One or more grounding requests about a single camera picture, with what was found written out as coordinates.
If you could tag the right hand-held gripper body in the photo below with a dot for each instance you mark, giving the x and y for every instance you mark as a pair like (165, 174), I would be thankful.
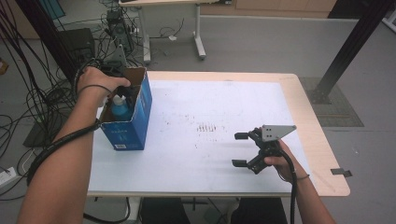
(267, 146)

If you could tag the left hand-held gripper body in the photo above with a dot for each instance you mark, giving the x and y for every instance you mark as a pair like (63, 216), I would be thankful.
(116, 65)

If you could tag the blue plastic bottle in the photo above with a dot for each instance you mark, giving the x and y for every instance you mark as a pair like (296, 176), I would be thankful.
(120, 112)

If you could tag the blue cardboard box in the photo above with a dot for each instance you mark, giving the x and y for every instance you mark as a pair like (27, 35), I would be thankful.
(130, 133)

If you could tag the person's left hand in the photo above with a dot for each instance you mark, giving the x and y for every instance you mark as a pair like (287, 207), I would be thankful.
(96, 81)

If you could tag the person's right hand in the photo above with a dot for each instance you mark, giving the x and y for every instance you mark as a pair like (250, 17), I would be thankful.
(285, 166)

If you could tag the thin wrist band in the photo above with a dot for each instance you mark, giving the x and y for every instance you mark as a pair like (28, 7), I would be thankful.
(302, 178)
(93, 86)

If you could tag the black computer tower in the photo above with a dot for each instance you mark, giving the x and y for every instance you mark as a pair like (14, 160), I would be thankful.
(120, 28)

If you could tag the black box on floor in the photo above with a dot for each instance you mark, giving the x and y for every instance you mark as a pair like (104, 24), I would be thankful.
(77, 43)

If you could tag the white table sheet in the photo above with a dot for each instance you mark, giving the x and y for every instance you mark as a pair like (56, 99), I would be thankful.
(193, 155)

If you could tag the person's right leg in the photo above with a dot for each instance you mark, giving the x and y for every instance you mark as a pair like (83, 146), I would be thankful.
(258, 213)

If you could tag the person's leg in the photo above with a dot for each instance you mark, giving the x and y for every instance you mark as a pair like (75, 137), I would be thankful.
(258, 213)
(165, 211)

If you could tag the black tape strip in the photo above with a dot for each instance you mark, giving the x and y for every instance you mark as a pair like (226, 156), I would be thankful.
(341, 172)

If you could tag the grey floor mat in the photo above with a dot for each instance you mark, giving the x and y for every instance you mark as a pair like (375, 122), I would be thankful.
(345, 109)
(34, 140)

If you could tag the white desk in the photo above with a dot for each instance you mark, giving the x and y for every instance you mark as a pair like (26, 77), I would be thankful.
(198, 31)

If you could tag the person's left leg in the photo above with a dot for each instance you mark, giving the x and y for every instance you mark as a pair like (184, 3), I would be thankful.
(165, 211)

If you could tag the white power adapter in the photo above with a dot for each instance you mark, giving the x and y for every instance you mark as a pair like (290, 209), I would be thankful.
(7, 176)

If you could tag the black metal post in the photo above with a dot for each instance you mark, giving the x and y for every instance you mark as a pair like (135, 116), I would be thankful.
(351, 46)
(53, 40)

